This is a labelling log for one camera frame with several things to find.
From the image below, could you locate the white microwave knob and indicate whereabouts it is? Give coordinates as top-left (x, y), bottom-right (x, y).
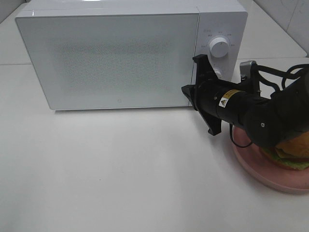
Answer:
top-left (209, 36), bottom-right (229, 58)
top-left (213, 68), bottom-right (223, 79)

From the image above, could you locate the white microwave oven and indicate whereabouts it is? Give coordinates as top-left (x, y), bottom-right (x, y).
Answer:
top-left (14, 0), bottom-right (249, 112)

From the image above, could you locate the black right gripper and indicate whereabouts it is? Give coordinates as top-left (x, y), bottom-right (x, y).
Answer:
top-left (181, 54), bottom-right (238, 135)

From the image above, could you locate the pink speckled plate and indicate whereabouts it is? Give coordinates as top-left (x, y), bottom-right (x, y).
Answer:
top-left (232, 126), bottom-right (309, 193)

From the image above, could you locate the burger with lettuce and cheese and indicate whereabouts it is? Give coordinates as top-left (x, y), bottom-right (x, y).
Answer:
top-left (259, 132), bottom-right (309, 171)

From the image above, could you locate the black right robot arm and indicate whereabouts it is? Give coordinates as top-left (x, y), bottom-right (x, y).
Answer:
top-left (182, 54), bottom-right (309, 147)

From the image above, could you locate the black camera cable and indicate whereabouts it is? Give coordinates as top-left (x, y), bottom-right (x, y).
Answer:
top-left (228, 63), bottom-right (309, 148)

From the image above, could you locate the white microwave door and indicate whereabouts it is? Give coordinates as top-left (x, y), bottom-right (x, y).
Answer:
top-left (15, 14), bottom-right (198, 110)

